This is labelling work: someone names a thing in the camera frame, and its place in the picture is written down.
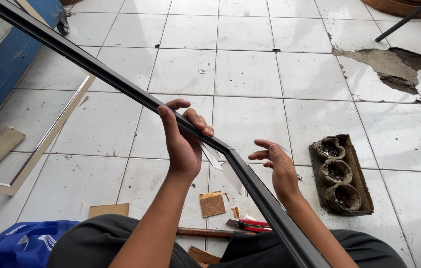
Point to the person's right hand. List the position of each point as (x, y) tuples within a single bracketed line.
[(283, 171)]

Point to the blue wheeled cart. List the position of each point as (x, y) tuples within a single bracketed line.
[(13, 63)]

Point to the person's left hand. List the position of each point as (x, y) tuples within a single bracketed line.
[(182, 149)]

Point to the black metal rod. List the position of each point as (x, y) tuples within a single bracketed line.
[(406, 19)]

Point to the black picture frame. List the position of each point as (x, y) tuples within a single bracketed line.
[(150, 100)]

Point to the blue plastic bag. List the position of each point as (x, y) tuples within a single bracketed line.
[(20, 244)]

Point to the white protective film strip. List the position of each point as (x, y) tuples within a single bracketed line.
[(210, 154)]

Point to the brown wood offcut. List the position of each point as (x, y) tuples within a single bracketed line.
[(203, 257)]

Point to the tray with three nail cups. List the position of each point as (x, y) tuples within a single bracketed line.
[(340, 175)]

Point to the small wood scrap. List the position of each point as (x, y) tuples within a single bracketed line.
[(236, 212)]

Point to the red utility knife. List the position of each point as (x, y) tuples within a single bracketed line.
[(249, 224)]

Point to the brown round basin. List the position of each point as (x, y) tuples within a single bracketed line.
[(400, 6)]

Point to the thin plywood sheet piece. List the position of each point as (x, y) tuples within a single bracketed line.
[(108, 210)]

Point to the person's dark trousers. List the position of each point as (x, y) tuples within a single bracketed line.
[(95, 242)]

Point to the brown wooden square piece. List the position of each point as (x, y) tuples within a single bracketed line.
[(212, 204)]

